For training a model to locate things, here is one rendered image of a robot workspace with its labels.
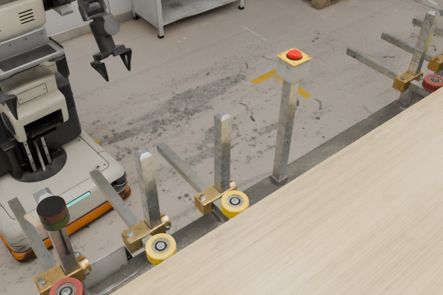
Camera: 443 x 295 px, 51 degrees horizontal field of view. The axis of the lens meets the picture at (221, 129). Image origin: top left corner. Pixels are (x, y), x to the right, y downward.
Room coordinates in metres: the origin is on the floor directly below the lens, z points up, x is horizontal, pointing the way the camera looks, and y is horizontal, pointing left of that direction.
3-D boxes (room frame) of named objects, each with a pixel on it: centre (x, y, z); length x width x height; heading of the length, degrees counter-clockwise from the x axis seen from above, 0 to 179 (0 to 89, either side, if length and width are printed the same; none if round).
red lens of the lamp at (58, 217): (0.63, 0.36, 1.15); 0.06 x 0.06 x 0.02
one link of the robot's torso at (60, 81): (1.56, 0.76, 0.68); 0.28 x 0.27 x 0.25; 134
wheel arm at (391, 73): (1.64, -0.70, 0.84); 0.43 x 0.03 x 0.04; 38
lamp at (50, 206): (0.63, 0.36, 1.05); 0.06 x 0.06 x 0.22; 38
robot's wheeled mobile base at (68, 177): (1.64, 0.92, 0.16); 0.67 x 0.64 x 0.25; 44
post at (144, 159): (0.82, 0.19, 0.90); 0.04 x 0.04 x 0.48; 38
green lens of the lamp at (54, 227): (0.63, 0.36, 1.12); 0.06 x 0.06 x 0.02
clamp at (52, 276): (0.65, 0.41, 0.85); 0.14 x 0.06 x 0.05; 128
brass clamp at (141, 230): (0.81, 0.21, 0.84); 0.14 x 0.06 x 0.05; 128
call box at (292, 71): (1.14, -0.21, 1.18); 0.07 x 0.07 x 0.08; 38
